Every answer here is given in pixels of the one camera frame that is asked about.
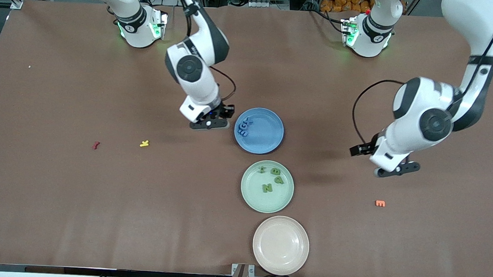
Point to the long white power strip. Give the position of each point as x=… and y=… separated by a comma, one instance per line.
x=258, y=3

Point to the blue foam letter c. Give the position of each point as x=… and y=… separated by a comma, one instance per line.
x=241, y=127

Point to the yellow foam letter k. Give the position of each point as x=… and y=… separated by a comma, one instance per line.
x=144, y=143

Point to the green plate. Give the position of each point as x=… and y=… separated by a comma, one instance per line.
x=264, y=200

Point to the blue foam letter x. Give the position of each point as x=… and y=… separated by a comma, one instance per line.
x=248, y=122

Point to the dark red foam letter I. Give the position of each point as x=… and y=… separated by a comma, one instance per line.
x=96, y=145

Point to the blue foam letter m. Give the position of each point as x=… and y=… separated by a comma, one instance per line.
x=241, y=132

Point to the orange foam letter E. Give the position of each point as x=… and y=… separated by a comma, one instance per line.
x=380, y=203

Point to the orange net bag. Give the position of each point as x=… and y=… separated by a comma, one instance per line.
x=342, y=0

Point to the green foam letter B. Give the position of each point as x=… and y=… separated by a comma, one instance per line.
x=275, y=171

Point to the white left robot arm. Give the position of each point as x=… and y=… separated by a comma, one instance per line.
x=421, y=109

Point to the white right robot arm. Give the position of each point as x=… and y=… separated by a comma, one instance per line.
x=198, y=85

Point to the brown table cover sheet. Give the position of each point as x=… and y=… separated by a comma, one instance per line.
x=182, y=236

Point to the green foam letter N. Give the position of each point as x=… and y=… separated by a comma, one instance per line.
x=267, y=187

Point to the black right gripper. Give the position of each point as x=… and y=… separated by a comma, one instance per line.
x=224, y=110

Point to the blue plate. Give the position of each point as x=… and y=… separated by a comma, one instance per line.
x=265, y=135

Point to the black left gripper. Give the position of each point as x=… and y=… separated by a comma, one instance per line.
x=364, y=148

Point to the pink plate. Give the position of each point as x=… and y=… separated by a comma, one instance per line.
x=281, y=245

